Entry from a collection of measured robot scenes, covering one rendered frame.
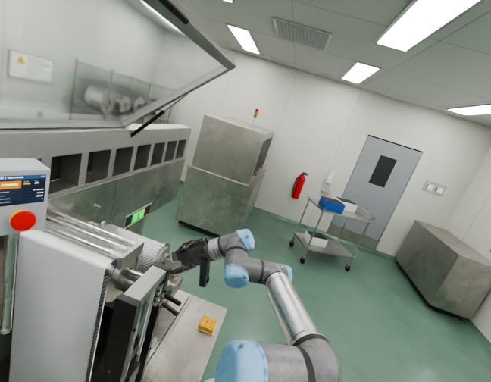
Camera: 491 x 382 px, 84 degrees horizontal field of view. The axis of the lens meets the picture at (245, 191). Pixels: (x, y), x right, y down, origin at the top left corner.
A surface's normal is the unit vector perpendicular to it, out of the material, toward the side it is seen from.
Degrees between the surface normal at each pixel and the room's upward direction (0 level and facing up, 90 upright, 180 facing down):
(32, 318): 90
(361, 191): 90
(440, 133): 90
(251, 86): 90
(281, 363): 13
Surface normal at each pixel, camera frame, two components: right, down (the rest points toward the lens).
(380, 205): -0.18, 0.23
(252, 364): 0.28, -0.77
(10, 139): 0.94, 0.33
